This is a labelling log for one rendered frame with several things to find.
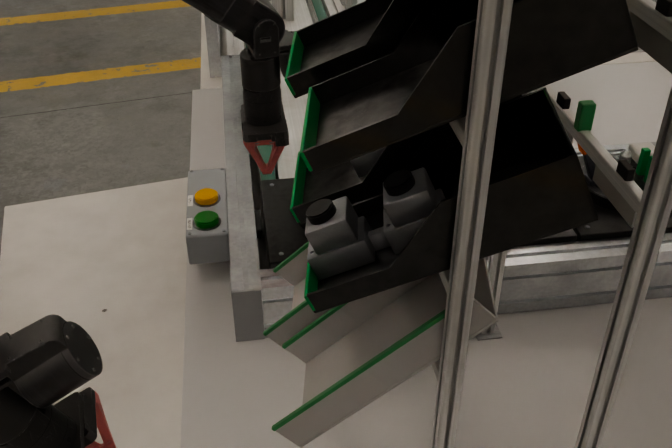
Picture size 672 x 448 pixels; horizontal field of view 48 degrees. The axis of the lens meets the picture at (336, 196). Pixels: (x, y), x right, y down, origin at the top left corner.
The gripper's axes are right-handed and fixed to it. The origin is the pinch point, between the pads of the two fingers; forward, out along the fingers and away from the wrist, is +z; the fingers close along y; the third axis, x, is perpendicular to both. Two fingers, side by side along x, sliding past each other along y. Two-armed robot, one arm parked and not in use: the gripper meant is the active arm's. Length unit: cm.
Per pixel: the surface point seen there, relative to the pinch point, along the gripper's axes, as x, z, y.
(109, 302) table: 27.4, 20.7, -4.1
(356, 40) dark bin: -9.6, -31.1, -26.1
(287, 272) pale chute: -1.2, 5.1, -20.0
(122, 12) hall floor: 72, 104, 382
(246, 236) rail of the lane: 4.1, 10.7, -3.0
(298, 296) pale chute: -2.4, 6.9, -23.3
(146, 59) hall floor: 52, 105, 303
